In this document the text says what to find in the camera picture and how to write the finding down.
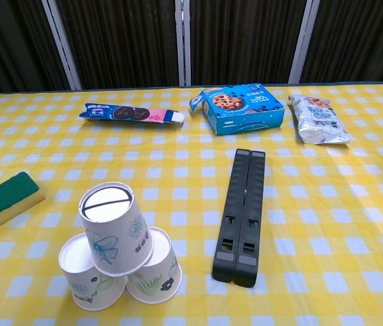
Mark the paper cup blue flower print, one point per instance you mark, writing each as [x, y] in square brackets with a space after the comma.
[117, 231]

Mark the paper cup green fern print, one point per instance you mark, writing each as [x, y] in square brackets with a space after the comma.
[157, 282]

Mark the paper cup green flower print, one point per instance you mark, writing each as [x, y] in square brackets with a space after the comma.
[86, 288]

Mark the black folding stand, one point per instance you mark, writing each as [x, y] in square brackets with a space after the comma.
[242, 203]

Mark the blue cookie box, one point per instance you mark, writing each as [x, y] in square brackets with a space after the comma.
[246, 119]

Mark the blue pink cookie sleeve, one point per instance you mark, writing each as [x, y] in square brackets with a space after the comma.
[127, 113]

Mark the white silver snack bag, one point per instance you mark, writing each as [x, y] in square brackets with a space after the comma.
[313, 119]

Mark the yellow checkered tablecloth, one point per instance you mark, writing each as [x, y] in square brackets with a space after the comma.
[313, 220]

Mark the green and yellow sponge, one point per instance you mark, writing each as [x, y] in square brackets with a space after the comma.
[4, 197]

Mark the white frame post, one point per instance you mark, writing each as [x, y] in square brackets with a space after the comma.
[303, 40]
[183, 40]
[62, 47]

